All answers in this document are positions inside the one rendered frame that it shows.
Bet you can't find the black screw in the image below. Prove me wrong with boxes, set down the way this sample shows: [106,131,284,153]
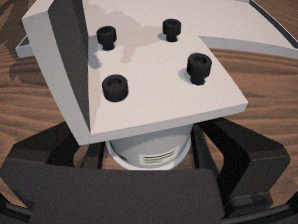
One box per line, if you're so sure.
[187,53,212,86]
[102,74,129,103]
[96,26,117,51]
[163,19,181,43]

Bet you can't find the white l-shaped bracket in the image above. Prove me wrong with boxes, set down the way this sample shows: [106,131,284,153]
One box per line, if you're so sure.
[22,0,248,145]

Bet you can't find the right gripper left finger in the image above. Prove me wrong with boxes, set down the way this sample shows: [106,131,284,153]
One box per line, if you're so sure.
[6,121,106,169]

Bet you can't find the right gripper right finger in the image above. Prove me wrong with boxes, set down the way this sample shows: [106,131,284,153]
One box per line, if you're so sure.
[190,117,291,207]

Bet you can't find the white shallow tray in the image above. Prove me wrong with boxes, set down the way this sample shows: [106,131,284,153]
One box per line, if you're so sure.
[82,0,298,59]

